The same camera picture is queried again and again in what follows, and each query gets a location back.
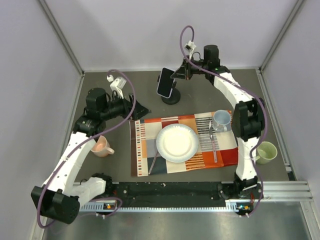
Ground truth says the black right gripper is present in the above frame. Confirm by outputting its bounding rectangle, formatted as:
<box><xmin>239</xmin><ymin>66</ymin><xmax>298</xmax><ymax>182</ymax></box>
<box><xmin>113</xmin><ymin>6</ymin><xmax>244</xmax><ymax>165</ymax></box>
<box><xmin>170</xmin><ymin>56</ymin><xmax>208</xmax><ymax>81</ymax></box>

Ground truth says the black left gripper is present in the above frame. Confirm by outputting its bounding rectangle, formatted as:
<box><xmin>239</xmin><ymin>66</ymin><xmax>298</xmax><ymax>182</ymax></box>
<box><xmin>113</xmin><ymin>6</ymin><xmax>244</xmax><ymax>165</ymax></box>
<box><xmin>100</xmin><ymin>91</ymin><xmax>151</xmax><ymax>121</ymax></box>

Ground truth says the phone with lilac case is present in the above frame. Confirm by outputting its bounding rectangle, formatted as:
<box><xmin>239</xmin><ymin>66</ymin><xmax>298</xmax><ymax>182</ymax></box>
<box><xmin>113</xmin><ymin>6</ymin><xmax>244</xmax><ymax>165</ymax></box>
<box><xmin>156</xmin><ymin>67</ymin><xmax>175</xmax><ymax>99</ymax></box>

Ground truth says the black phone stand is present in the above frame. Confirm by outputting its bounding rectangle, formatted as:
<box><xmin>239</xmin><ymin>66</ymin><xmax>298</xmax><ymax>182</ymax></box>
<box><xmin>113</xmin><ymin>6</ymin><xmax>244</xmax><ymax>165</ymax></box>
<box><xmin>159</xmin><ymin>79</ymin><xmax>181</xmax><ymax>105</ymax></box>

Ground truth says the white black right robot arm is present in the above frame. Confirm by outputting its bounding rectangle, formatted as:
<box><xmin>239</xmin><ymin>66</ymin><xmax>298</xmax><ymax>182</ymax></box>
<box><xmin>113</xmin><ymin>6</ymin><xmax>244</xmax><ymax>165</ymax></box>
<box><xmin>172</xmin><ymin>43</ymin><xmax>266</xmax><ymax>198</ymax></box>

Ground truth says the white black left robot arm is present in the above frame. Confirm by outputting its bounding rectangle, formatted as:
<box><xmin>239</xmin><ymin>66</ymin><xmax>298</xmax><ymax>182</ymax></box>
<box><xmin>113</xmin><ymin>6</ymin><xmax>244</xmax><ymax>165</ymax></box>
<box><xmin>31</xmin><ymin>88</ymin><xmax>151</xmax><ymax>228</ymax></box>

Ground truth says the white ceramic plate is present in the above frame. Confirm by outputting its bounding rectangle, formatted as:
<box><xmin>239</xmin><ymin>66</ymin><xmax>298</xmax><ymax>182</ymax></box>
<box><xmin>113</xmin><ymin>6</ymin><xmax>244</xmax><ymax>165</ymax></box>
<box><xmin>156</xmin><ymin>123</ymin><xmax>200</xmax><ymax>163</ymax></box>

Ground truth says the pink ceramic mug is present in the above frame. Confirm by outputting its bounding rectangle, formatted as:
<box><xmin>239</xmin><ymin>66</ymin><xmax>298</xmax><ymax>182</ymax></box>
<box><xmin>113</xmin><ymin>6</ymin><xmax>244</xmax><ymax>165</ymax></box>
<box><xmin>91</xmin><ymin>135</ymin><xmax>115</xmax><ymax>158</ymax></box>

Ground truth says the blue grey mug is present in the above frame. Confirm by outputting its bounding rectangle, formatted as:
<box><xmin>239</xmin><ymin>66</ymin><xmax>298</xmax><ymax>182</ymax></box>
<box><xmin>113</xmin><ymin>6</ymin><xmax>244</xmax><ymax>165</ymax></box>
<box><xmin>212</xmin><ymin>109</ymin><xmax>232</xmax><ymax>133</ymax></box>

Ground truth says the colourful patterned placemat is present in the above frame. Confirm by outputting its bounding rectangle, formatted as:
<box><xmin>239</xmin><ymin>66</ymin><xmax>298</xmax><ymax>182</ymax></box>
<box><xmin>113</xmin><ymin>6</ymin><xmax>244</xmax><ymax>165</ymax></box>
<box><xmin>129</xmin><ymin>112</ymin><xmax>238</xmax><ymax>177</ymax></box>

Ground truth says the green mug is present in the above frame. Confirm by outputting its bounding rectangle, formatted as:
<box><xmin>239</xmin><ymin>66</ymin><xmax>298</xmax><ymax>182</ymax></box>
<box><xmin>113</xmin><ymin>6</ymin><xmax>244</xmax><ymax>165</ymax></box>
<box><xmin>255</xmin><ymin>141</ymin><xmax>278</xmax><ymax>165</ymax></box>

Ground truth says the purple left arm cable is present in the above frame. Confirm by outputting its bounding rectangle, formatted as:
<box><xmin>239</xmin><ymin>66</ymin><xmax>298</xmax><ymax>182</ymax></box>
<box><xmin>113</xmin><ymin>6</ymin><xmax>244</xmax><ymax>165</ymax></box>
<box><xmin>36</xmin><ymin>69</ymin><xmax>137</xmax><ymax>229</ymax></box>

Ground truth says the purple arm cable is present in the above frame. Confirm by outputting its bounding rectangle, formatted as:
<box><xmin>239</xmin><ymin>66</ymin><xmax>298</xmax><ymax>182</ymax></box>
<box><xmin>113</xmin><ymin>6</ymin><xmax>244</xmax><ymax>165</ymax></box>
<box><xmin>179</xmin><ymin>25</ymin><xmax>268</xmax><ymax>218</ymax></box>
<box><xmin>36</xmin><ymin>69</ymin><xmax>137</xmax><ymax>229</ymax></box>

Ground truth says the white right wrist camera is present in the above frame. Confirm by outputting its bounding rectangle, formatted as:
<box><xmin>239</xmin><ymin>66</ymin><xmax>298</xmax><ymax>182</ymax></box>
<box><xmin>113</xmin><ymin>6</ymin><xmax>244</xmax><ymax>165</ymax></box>
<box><xmin>184</xmin><ymin>40</ymin><xmax>197</xmax><ymax>60</ymax></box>

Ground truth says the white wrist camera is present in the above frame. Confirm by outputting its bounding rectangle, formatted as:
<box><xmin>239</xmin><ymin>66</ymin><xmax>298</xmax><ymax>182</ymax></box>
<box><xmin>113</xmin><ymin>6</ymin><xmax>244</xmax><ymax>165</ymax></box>
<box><xmin>184</xmin><ymin>40</ymin><xmax>197</xmax><ymax>60</ymax></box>
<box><xmin>106</xmin><ymin>75</ymin><xmax>127</xmax><ymax>99</ymax></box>

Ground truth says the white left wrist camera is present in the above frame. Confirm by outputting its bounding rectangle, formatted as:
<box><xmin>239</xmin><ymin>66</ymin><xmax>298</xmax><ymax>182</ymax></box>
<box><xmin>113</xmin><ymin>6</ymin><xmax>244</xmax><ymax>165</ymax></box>
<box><xmin>106</xmin><ymin>75</ymin><xmax>127</xmax><ymax>99</ymax></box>

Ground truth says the pink handled knife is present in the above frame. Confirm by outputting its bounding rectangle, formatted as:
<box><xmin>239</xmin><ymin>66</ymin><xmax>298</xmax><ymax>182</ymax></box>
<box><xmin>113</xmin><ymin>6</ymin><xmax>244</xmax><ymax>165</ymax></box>
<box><xmin>148</xmin><ymin>150</ymin><xmax>159</xmax><ymax>175</ymax></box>

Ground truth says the pink handled fork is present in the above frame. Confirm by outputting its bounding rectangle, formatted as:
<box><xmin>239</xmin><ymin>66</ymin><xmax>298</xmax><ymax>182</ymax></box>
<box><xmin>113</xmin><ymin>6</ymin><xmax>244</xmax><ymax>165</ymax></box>
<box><xmin>209</xmin><ymin>121</ymin><xmax>218</xmax><ymax>163</ymax></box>

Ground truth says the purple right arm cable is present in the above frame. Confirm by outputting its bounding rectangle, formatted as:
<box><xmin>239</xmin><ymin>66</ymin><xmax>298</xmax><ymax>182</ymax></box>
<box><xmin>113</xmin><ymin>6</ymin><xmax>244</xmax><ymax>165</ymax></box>
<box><xmin>179</xmin><ymin>25</ymin><xmax>268</xmax><ymax>218</ymax></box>

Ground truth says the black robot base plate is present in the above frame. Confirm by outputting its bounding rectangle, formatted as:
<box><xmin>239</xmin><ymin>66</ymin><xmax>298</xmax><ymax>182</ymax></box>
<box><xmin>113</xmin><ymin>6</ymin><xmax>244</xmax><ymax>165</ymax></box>
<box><xmin>84</xmin><ymin>181</ymin><xmax>265</xmax><ymax>202</ymax></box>

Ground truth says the grey slotted cable duct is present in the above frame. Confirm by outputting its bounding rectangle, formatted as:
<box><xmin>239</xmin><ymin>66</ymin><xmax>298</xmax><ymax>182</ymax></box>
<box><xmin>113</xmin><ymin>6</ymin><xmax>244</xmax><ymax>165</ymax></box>
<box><xmin>79</xmin><ymin>199</ymin><xmax>253</xmax><ymax>213</ymax></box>

